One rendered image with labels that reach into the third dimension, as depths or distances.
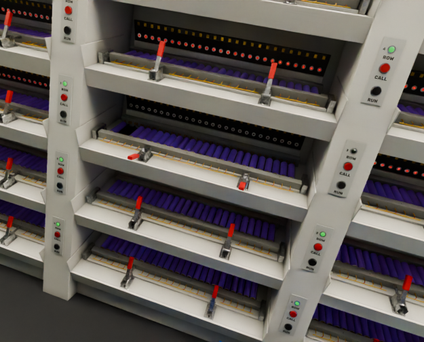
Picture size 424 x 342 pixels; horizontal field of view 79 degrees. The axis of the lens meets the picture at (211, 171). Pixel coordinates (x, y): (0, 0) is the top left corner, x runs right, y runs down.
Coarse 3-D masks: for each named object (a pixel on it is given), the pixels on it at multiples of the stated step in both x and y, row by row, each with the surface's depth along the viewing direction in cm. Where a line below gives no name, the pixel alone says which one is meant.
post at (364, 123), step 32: (384, 0) 48; (416, 0) 47; (384, 32) 49; (416, 32) 48; (352, 64) 55; (352, 96) 52; (352, 128) 54; (384, 128) 52; (320, 160) 61; (320, 192) 58; (352, 192) 57; (320, 224) 60; (288, 288) 65; (320, 288) 63
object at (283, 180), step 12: (108, 132) 72; (132, 144) 70; (144, 144) 69; (156, 144) 70; (180, 156) 68; (192, 156) 67; (204, 156) 68; (204, 168) 66; (228, 168) 66; (240, 168) 65; (252, 168) 66; (252, 180) 64; (264, 180) 65; (276, 180) 64; (288, 180) 63; (300, 180) 64
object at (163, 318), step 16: (0, 256) 90; (32, 272) 89; (80, 288) 86; (96, 288) 84; (112, 304) 84; (128, 304) 83; (160, 320) 82; (176, 320) 80; (208, 336) 79; (224, 336) 78
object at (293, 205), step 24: (96, 120) 73; (120, 120) 83; (168, 120) 79; (96, 144) 71; (264, 144) 75; (120, 168) 69; (144, 168) 67; (168, 168) 66; (192, 168) 67; (312, 168) 65; (216, 192) 64; (240, 192) 62; (264, 192) 63; (288, 192) 64; (312, 192) 59; (288, 216) 62
